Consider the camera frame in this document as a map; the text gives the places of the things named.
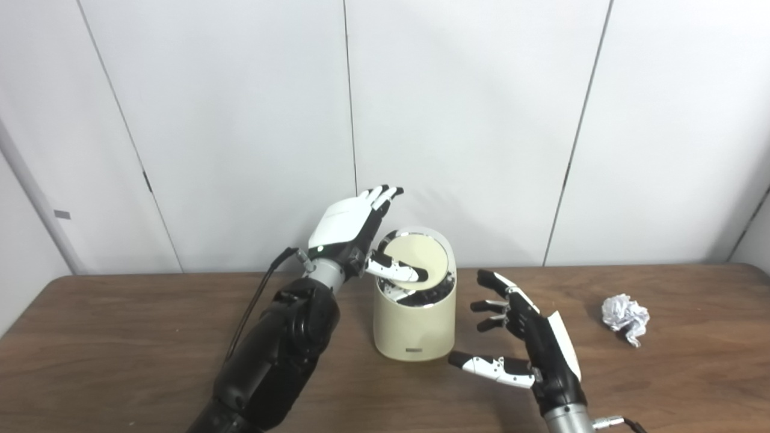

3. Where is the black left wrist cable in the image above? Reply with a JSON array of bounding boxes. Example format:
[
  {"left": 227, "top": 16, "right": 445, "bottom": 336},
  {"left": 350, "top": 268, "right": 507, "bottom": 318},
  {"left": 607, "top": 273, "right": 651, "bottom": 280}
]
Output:
[{"left": 224, "top": 247, "right": 313, "bottom": 361}]

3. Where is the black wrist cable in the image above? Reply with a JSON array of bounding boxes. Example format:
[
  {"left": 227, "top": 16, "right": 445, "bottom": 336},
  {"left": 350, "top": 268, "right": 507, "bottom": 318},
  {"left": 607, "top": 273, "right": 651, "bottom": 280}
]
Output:
[
  {"left": 224, "top": 247, "right": 313, "bottom": 361},
  {"left": 593, "top": 415, "right": 647, "bottom": 433}
]

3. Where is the white partition corner post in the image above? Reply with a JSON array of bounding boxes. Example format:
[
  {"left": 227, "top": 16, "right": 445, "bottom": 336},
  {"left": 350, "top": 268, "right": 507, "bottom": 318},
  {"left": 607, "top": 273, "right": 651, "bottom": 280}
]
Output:
[{"left": 0, "top": 117, "right": 88, "bottom": 275}]

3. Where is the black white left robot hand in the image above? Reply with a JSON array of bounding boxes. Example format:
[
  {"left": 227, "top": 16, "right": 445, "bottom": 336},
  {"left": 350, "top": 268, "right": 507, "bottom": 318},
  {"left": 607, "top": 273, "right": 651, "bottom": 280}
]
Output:
[{"left": 307, "top": 185, "right": 429, "bottom": 283}]

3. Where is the white paper ball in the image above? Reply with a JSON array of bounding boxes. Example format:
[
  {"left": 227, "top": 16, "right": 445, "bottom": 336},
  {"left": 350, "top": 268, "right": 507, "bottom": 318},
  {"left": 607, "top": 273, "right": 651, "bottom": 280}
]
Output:
[{"left": 602, "top": 294, "right": 651, "bottom": 348}]

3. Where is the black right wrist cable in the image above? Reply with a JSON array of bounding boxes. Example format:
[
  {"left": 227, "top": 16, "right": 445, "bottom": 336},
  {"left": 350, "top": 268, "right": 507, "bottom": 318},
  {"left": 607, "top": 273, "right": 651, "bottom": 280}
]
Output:
[{"left": 593, "top": 415, "right": 647, "bottom": 433}]

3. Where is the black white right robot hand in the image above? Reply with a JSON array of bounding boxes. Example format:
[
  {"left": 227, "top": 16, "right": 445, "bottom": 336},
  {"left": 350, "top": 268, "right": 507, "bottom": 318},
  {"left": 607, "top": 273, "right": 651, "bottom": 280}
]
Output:
[{"left": 448, "top": 269, "right": 587, "bottom": 416}]

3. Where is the cream round bin lid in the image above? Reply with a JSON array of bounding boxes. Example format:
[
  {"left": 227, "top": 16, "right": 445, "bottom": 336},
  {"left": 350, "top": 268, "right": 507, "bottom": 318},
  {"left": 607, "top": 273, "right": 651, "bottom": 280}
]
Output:
[{"left": 381, "top": 233, "right": 449, "bottom": 290}]

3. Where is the cream-colored cylindrical bin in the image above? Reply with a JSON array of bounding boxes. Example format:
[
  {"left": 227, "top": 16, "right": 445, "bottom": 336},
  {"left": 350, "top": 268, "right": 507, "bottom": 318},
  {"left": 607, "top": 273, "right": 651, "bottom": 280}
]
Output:
[{"left": 373, "top": 226, "right": 458, "bottom": 362}]

